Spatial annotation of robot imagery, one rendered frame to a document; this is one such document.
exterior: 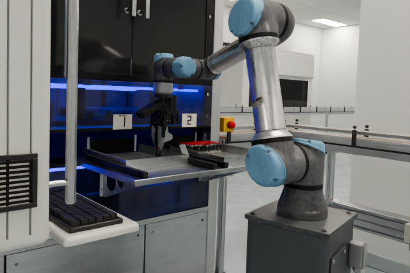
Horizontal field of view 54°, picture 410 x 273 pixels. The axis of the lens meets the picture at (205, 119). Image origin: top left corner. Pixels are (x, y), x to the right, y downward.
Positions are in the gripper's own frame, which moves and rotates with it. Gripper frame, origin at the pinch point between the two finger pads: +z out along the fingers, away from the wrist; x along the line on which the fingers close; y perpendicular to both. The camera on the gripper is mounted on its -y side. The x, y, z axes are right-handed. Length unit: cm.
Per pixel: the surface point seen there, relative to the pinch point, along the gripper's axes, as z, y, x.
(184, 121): -8.2, 24.6, 14.8
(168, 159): 3.4, -2.4, -10.9
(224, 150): 4.6, 40.2, 4.7
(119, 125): -7.0, -7.8, 14.8
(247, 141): 5, 79, 26
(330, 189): 32, 121, -2
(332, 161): 16, 121, -2
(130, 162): 3.2, -17.9, -10.9
